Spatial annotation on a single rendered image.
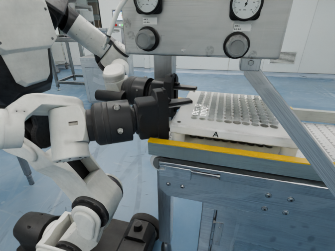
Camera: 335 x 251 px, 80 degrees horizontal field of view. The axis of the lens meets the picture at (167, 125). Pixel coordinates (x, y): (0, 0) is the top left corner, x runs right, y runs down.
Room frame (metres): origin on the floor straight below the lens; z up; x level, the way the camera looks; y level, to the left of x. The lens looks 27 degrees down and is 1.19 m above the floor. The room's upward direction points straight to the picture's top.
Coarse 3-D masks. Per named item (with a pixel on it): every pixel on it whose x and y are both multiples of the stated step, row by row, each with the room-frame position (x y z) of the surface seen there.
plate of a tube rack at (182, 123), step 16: (192, 96) 0.54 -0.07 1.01; (224, 96) 0.54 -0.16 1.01; (192, 112) 0.42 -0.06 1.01; (208, 112) 0.42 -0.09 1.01; (224, 112) 0.42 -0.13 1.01; (240, 112) 0.42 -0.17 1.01; (256, 112) 0.42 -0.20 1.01; (176, 128) 0.36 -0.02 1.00; (192, 128) 0.35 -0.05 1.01; (208, 128) 0.34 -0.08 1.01; (224, 128) 0.34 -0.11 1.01; (240, 128) 0.34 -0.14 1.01; (256, 128) 0.34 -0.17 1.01; (272, 128) 0.34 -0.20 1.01; (272, 144) 0.31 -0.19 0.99; (288, 144) 0.30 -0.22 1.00
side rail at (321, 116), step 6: (294, 108) 0.54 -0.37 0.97; (300, 108) 0.54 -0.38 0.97; (300, 114) 0.52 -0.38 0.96; (306, 114) 0.52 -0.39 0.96; (312, 114) 0.51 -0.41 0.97; (318, 114) 0.51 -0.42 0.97; (324, 114) 0.51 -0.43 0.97; (330, 114) 0.50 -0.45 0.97; (300, 120) 0.52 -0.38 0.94; (306, 120) 0.52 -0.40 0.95; (312, 120) 0.51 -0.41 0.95; (318, 120) 0.51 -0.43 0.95; (324, 120) 0.51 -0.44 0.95; (330, 120) 0.50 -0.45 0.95
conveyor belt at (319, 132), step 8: (176, 112) 0.61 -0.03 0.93; (312, 128) 0.48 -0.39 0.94; (320, 128) 0.48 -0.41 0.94; (328, 128) 0.48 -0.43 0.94; (320, 136) 0.43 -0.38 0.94; (328, 136) 0.43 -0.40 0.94; (320, 144) 0.40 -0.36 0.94; (328, 144) 0.40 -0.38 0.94; (328, 152) 0.37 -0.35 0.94; (152, 160) 0.37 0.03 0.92
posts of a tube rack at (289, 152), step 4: (172, 132) 0.37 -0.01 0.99; (172, 136) 0.37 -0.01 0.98; (176, 136) 0.36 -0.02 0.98; (180, 136) 0.36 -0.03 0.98; (184, 136) 0.37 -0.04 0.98; (176, 140) 0.36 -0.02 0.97; (180, 140) 0.36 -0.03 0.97; (284, 148) 0.31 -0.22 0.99; (288, 148) 0.31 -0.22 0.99; (292, 148) 0.30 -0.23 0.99; (280, 152) 0.32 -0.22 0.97; (284, 152) 0.31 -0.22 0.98; (288, 152) 0.30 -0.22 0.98; (292, 152) 0.30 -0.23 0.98; (296, 152) 0.31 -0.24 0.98
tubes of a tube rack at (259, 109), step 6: (210, 96) 0.52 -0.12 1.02; (216, 96) 0.51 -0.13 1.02; (222, 96) 0.51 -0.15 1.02; (228, 96) 0.51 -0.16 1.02; (234, 96) 0.51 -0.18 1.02; (204, 102) 0.47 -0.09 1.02; (222, 102) 0.47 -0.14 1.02; (228, 102) 0.46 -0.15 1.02; (234, 102) 0.47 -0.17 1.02; (240, 102) 0.47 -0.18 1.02; (252, 102) 0.46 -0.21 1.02; (258, 102) 0.46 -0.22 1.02; (204, 108) 0.43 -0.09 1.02; (210, 108) 0.43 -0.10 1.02; (222, 108) 0.42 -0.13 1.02; (228, 108) 0.43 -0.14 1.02; (234, 108) 0.42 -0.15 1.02; (246, 108) 0.43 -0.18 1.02; (252, 108) 0.43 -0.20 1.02; (258, 108) 0.43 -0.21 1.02; (222, 114) 0.39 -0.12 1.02; (228, 114) 0.40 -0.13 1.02; (234, 114) 0.39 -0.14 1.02; (246, 114) 0.39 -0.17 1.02; (252, 114) 0.39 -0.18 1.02; (258, 114) 0.40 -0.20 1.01; (264, 114) 0.39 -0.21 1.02
